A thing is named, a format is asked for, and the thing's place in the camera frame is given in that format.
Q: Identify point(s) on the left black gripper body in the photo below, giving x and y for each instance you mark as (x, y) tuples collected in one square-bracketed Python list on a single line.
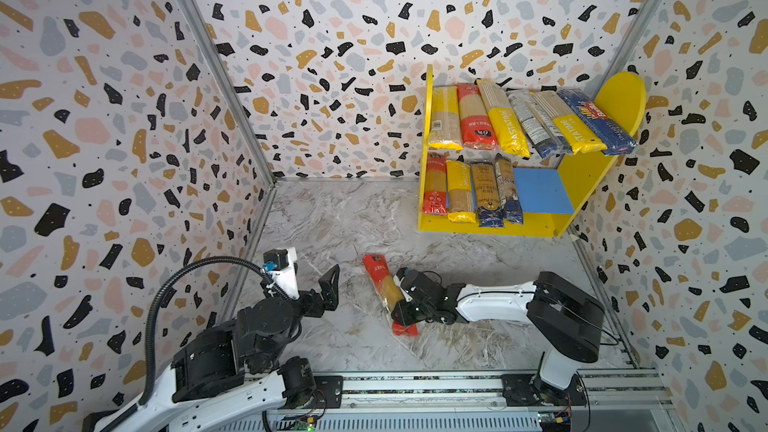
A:
[(312, 304)]

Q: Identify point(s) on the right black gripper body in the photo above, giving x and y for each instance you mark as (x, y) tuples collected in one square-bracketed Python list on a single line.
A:
[(414, 298)]

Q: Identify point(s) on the red spaghetti bag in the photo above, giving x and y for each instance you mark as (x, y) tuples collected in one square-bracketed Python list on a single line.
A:
[(435, 191), (383, 281), (476, 129)]

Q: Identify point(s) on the blue gold spaghetti bag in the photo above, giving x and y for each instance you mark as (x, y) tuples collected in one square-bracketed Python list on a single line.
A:
[(507, 189), (487, 201)]

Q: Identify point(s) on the yellow label spaghetti bag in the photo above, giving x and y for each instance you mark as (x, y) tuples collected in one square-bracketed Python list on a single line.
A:
[(444, 124)]

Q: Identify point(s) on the clear printed spaghetti bag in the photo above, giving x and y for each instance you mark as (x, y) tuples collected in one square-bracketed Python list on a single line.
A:
[(546, 138)]

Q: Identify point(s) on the yellow Pastatime spaghetti bag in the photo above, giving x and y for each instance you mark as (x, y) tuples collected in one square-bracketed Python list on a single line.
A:
[(578, 136)]

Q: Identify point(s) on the blue Barilla spaghetti bag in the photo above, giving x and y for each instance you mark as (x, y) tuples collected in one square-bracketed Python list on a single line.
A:
[(616, 140)]

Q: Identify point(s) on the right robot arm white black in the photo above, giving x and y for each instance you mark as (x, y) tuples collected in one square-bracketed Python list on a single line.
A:
[(570, 319)]

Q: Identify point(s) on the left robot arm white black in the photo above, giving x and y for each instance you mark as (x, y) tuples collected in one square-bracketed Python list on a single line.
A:
[(233, 370)]

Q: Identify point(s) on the yellow shelf with coloured boards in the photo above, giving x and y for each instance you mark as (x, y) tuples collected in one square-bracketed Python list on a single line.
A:
[(552, 198)]

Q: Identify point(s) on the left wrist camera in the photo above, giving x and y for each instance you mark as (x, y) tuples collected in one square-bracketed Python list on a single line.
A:
[(280, 269)]

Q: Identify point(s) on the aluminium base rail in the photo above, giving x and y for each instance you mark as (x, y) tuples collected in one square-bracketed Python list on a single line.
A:
[(595, 400)]

